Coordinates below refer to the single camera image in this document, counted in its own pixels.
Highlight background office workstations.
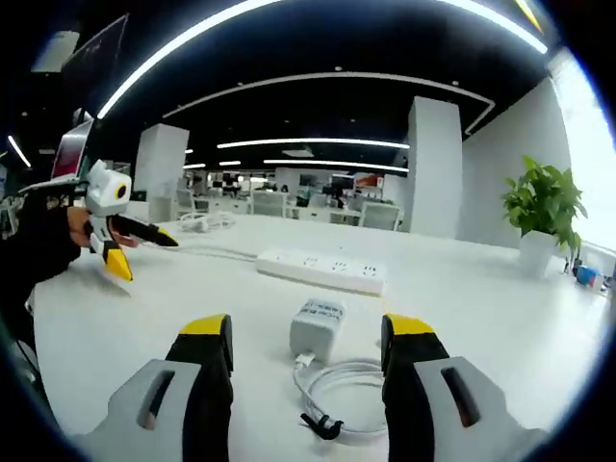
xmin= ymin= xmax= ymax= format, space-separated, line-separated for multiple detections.
xmin=175 ymin=170 xmax=410 ymax=233

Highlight white charger cable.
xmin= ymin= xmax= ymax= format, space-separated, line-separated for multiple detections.
xmin=292 ymin=353 xmax=394 ymax=442

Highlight white mesh office chair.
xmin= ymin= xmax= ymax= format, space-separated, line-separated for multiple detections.
xmin=175 ymin=188 xmax=212 ymax=218
xmin=359 ymin=201 xmax=404 ymax=233
xmin=250 ymin=191 xmax=290 ymax=218

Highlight green potted plant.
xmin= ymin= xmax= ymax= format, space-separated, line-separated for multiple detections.
xmin=500 ymin=154 xmax=589 ymax=280

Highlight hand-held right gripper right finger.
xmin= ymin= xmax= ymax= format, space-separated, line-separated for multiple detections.
xmin=381 ymin=312 xmax=550 ymax=462

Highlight large dark display screen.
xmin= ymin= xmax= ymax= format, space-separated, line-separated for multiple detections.
xmin=61 ymin=13 xmax=131 ymax=124

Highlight white power strip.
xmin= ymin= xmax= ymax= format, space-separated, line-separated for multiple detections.
xmin=254 ymin=247 xmax=389 ymax=295

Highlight person's left hand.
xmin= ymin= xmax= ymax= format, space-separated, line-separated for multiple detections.
xmin=65 ymin=205 xmax=96 ymax=244

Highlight long ceiling light strip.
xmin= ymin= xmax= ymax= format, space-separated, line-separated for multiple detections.
xmin=216 ymin=138 xmax=411 ymax=150
xmin=263 ymin=158 xmax=411 ymax=173

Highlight white desk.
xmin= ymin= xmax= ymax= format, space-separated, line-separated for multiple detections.
xmin=31 ymin=214 xmax=615 ymax=462

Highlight pink lit monitor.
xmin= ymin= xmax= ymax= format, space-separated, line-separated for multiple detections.
xmin=50 ymin=119 xmax=96 ymax=183

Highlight bundle of white cables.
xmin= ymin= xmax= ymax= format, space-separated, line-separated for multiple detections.
xmin=177 ymin=211 xmax=238 ymax=233

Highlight large curved ceiling light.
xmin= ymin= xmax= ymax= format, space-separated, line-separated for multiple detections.
xmin=95 ymin=0 xmax=550 ymax=120

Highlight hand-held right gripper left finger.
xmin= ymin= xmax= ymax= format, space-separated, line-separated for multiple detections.
xmin=71 ymin=313 xmax=236 ymax=462

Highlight white charger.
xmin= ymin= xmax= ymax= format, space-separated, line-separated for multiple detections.
xmin=289 ymin=297 xmax=348 ymax=365

